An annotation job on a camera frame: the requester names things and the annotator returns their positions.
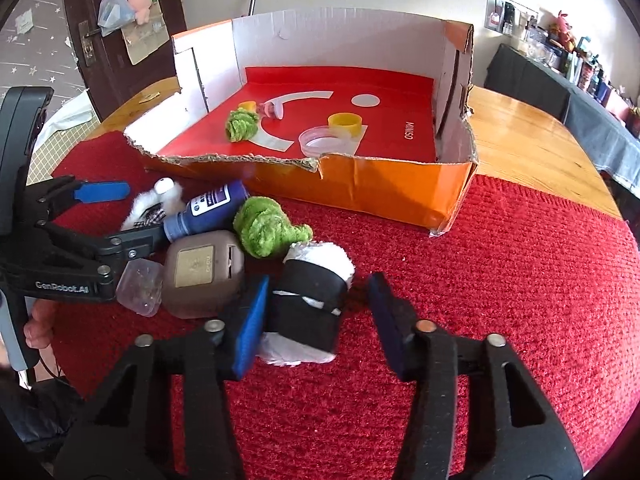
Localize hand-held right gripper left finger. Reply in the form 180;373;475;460
54;275;274;480

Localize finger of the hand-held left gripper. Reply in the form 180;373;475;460
46;224;169;282
26;175;132;224

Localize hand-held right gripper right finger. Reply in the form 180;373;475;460
367;272;585;480

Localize clear square plastic box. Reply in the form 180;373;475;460
115;259;165;317

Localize white fluffy hair clip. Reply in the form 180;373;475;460
120;177;183;233

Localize white towel roll black band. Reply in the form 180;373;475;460
257;241;357;367

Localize brown square case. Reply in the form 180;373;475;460
161;230;247;320

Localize blue bottle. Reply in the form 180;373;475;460
162;180;251;242

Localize green yarn scrunchie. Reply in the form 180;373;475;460
223;108;261;143
233;196;314;260

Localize orange cardboard box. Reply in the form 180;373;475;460
122;7;480;237

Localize clear round lid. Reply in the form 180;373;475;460
298;126;351;157

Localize yellow ring cup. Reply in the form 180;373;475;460
327;112;363;136

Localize person's left hand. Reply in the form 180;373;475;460
22;301;59;351

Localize white plastic sheet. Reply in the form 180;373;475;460
37;90;98;133

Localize dark brown door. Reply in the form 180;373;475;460
60;0;188;123

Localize red knit blanket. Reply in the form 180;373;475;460
47;130;640;480

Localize brown paper pocket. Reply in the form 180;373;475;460
120;0;171;66

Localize clear plastic bag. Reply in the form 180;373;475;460
97;0;138;37

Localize pale pink plush toy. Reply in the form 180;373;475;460
125;0;152;26

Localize person's dark trousers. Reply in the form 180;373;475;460
0;365;86;461

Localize wooden table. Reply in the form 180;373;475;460
82;76;623;221

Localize blue cloth covered table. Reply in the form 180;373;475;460
485;42;640;188

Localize row of cosmetic bottles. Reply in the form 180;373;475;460
492;0;640;126

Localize pink bunny plush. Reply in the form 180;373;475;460
550;10;576;46

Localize metal door handle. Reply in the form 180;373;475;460
77;20;108;67

